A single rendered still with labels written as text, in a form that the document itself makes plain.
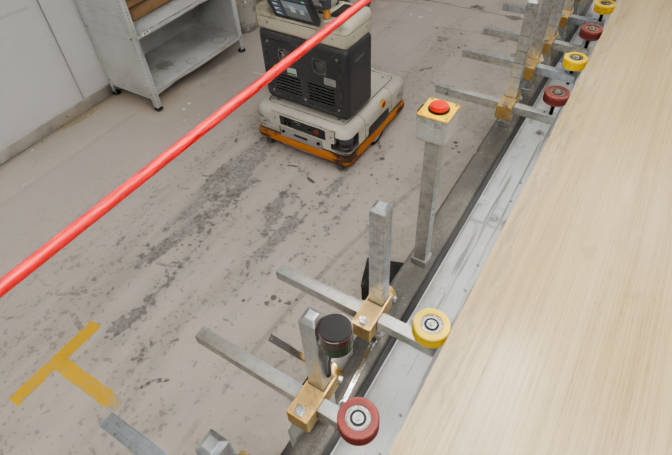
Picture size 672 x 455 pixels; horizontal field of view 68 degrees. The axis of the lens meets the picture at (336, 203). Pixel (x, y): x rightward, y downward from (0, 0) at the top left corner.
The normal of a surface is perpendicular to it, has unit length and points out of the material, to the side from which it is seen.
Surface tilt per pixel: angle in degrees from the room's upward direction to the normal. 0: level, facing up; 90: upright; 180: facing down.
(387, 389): 0
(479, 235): 0
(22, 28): 90
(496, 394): 0
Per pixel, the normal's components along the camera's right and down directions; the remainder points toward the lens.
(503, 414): -0.04, -0.70
